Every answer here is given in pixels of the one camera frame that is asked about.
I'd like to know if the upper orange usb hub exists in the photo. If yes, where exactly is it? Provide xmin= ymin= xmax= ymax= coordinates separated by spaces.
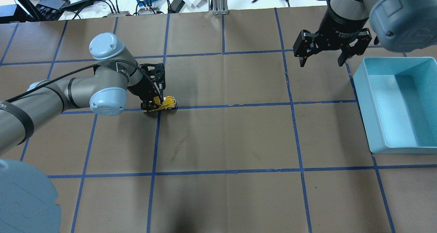
xmin=136 ymin=7 xmax=161 ymax=15

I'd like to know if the light blue plastic bin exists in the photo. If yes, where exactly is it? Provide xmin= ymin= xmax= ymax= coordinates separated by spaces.
xmin=353 ymin=57 xmax=437 ymax=154

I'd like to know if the aluminium frame post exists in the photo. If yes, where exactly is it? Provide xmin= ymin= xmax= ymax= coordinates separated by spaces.
xmin=211 ymin=0 xmax=228 ymax=15

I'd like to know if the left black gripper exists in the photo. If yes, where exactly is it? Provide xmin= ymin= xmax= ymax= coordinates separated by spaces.
xmin=129 ymin=63 xmax=166 ymax=110

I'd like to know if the yellow toy beetle car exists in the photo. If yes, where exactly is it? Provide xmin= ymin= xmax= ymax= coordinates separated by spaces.
xmin=140 ymin=96 xmax=178 ymax=113

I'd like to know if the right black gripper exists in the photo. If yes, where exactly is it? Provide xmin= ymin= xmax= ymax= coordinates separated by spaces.
xmin=293 ymin=11 xmax=372 ymax=68

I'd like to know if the lower orange usb hub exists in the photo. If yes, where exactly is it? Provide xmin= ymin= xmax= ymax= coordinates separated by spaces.
xmin=106 ymin=11 xmax=131 ymax=17

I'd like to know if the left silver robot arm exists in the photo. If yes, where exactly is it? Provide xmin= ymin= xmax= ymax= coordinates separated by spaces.
xmin=0 ymin=33 xmax=166 ymax=154

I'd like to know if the orange usb hub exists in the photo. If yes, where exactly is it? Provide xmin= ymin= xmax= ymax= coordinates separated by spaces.
xmin=106 ymin=11 xmax=131 ymax=17
xmin=136 ymin=7 xmax=161 ymax=15

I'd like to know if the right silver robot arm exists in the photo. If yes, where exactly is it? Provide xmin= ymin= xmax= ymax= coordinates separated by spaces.
xmin=293 ymin=0 xmax=437 ymax=67

